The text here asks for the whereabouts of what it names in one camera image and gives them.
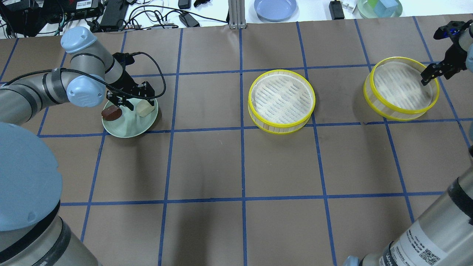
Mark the black power adapter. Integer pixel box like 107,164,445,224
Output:
329,0,345,20

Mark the yellow bamboo steamer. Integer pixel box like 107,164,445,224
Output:
363,56,440,122
247,69,316,135

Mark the brown bun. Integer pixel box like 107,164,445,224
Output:
101,105,123,121

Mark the white bun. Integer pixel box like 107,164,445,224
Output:
136,100,156,117

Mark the green plate with blocks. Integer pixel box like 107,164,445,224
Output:
357,0,403,18

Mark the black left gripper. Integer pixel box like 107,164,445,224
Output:
106,72,155,111

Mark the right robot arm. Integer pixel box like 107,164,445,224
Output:
344,20,473,266

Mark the aluminium frame post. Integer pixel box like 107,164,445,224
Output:
228,0,247,29

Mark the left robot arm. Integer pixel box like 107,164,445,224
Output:
0,27,158,266

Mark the blue plate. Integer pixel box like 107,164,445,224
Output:
253,0,297,22

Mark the black power brick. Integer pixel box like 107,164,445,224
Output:
99,0,128,32

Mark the light green plate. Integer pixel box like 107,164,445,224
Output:
102,98,159,138

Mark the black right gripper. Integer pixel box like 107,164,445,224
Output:
421,20,473,86

